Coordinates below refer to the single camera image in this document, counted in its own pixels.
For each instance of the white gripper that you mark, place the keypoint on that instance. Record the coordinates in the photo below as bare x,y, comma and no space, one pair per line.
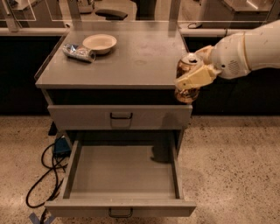
228,56

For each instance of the orange soda can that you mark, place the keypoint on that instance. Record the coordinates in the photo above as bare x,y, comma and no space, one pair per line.
188,62

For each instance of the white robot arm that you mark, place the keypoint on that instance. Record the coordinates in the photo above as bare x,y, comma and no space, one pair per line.
262,46

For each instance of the grey drawer cabinet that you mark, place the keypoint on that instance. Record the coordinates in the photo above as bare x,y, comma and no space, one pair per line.
139,70

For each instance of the closed grey top drawer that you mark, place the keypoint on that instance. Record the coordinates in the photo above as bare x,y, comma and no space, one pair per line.
120,117

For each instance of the open grey middle drawer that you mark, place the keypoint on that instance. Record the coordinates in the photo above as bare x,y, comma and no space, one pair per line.
122,181

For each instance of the white bowl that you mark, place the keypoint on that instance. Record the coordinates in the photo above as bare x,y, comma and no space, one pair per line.
100,43

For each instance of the black office chair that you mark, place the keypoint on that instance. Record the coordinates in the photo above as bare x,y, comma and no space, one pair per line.
111,14

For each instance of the blue power adapter box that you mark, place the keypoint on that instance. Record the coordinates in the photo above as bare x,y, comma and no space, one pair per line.
61,147

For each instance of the blue floor tape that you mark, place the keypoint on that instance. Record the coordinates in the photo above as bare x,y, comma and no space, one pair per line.
36,220

